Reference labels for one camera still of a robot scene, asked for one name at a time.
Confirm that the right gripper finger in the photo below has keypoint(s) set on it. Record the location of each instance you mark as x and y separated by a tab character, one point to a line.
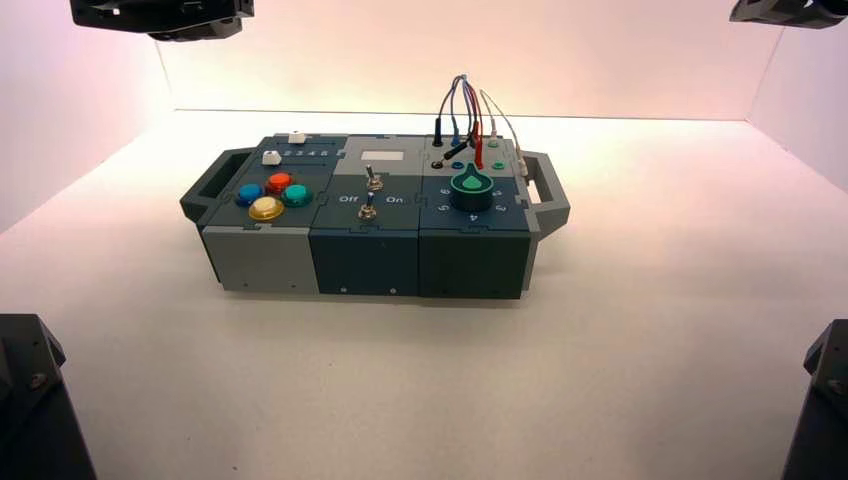
811	12
755	10

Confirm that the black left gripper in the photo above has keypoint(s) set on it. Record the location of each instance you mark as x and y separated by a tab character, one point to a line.
159	12

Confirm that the green rotary knob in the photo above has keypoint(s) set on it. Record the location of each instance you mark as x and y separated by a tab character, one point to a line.
472	193

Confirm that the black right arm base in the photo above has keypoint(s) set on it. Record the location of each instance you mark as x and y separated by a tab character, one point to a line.
821	411

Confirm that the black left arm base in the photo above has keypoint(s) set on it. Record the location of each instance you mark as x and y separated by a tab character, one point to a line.
33	411

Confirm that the white slider cap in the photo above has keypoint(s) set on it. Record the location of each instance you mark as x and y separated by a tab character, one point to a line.
270	158
297	138

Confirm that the blue push button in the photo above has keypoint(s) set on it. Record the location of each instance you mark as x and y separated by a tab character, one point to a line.
250	194

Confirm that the red push button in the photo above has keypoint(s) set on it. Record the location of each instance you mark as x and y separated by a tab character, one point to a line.
279	183

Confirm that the yellow push button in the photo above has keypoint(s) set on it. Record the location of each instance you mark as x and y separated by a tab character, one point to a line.
266	208

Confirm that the green push button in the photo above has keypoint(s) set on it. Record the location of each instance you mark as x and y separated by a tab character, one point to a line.
297	195

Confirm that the white display window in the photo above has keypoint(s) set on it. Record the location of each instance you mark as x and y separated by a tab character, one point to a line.
381	156

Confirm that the grey and teal control box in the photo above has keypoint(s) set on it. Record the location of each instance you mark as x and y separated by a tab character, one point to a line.
371	258

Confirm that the metal toggle switch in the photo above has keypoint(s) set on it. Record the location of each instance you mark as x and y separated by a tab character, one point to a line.
372	177
367	210

